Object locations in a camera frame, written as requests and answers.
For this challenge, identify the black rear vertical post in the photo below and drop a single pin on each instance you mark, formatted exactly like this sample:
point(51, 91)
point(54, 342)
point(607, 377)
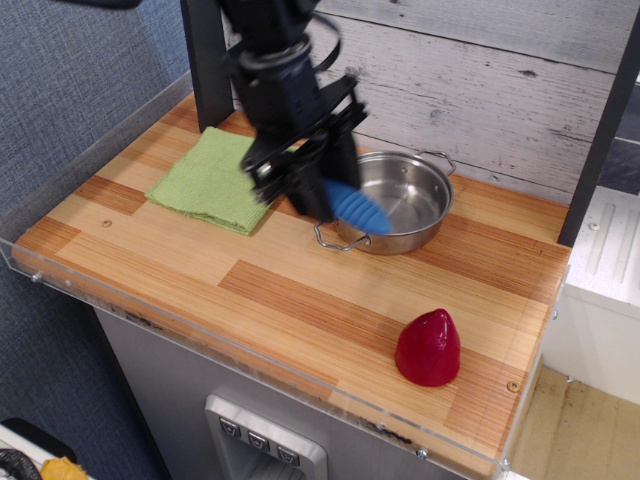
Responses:
point(206, 46)

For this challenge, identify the red plastic strawberry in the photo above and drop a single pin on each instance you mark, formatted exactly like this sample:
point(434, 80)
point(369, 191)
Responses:
point(428, 350)

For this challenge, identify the silver dispenser button panel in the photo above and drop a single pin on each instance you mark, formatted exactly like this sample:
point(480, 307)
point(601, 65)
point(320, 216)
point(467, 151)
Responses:
point(262, 442)

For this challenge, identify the black vertical post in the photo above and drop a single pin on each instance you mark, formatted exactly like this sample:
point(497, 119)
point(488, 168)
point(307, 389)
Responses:
point(206, 46)
point(615, 107)

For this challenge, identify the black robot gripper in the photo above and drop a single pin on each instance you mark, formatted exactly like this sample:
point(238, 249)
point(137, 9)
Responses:
point(303, 130)

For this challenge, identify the blue handled metal fork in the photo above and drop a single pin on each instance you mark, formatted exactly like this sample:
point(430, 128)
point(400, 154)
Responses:
point(354, 208)

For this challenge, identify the grey toy fridge cabinet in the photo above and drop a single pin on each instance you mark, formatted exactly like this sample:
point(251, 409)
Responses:
point(172, 382)

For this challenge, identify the green folded cloth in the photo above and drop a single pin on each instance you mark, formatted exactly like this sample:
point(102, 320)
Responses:
point(209, 184)

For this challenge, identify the stainless steel pot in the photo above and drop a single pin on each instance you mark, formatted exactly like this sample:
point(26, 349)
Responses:
point(414, 190)

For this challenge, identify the white toy sink counter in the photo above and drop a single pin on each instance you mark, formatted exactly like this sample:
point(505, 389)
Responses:
point(593, 333)

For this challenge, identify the clear acrylic table guard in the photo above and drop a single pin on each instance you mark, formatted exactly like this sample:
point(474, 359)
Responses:
point(311, 321)

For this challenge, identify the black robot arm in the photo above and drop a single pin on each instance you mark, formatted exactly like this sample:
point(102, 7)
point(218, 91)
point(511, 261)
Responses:
point(272, 26)

